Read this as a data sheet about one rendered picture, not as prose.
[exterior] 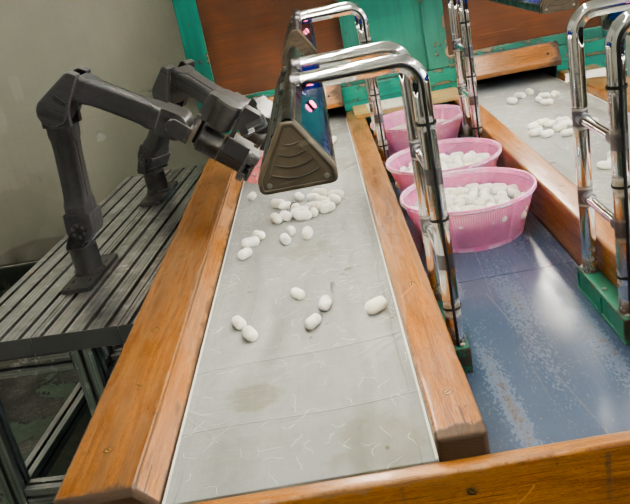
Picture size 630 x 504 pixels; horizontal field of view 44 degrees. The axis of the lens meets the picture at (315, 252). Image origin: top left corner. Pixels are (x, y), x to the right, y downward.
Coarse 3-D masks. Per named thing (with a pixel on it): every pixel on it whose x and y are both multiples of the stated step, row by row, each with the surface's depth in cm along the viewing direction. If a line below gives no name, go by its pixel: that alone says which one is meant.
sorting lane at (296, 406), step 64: (256, 192) 191; (256, 256) 149; (320, 256) 143; (256, 320) 123; (384, 320) 114; (192, 384) 107; (256, 384) 104; (320, 384) 101; (384, 384) 98; (192, 448) 93; (256, 448) 90; (320, 448) 88; (384, 448) 86
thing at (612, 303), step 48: (624, 0) 107; (576, 48) 109; (624, 48) 95; (576, 96) 112; (624, 96) 97; (576, 144) 115; (624, 144) 98; (624, 192) 101; (624, 240) 104; (624, 288) 106; (624, 336) 107
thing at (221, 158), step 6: (222, 144) 163; (252, 144) 168; (252, 150) 164; (216, 156) 167; (222, 156) 163; (228, 156) 163; (252, 156) 161; (222, 162) 165; (228, 162) 164; (234, 162) 164; (246, 162) 162; (234, 168) 165; (240, 168) 162; (240, 174) 163; (240, 180) 163
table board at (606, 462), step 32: (544, 448) 81; (576, 448) 80; (608, 448) 80; (352, 480) 82; (384, 480) 81; (416, 480) 81; (448, 480) 81; (480, 480) 81; (512, 480) 81; (544, 480) 81; (576, 480) 81; (608, 480) 81
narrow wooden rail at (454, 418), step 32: (352, 128) 225; (384, 192) 163; (384, 224) 145; (384, 256) 134; (416, 256) 128; (416, 288) 117; (416, 320) 107; (416, 352) 99; (448, 352) 98; (448, 384) 91; (448, 416) 85; (480, 416) 84; (448, 448) 82; (480, 448) 82
